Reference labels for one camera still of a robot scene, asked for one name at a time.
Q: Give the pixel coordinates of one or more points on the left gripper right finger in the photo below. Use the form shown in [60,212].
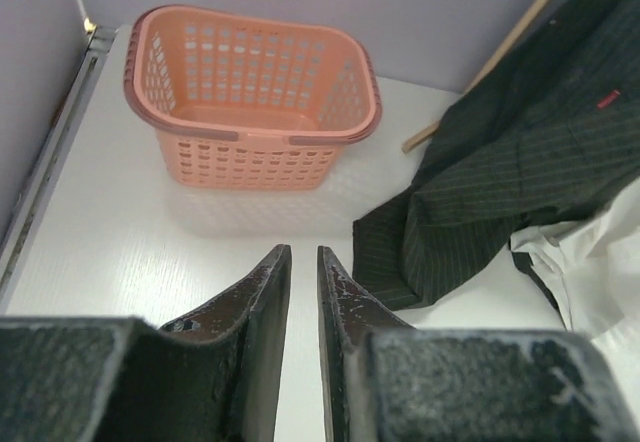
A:
[384,380]

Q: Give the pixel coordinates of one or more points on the white shirt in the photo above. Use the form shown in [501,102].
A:
[591,268]

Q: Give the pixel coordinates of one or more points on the pink plastic basket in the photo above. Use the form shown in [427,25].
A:
[247,103]

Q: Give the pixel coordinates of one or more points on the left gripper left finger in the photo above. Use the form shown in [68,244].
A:
[212,374]

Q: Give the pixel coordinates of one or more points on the dark striped shirt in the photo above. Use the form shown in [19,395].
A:
[551,134]

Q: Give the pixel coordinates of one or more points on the wooden clothes rack frame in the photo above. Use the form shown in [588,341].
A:
[513,36]

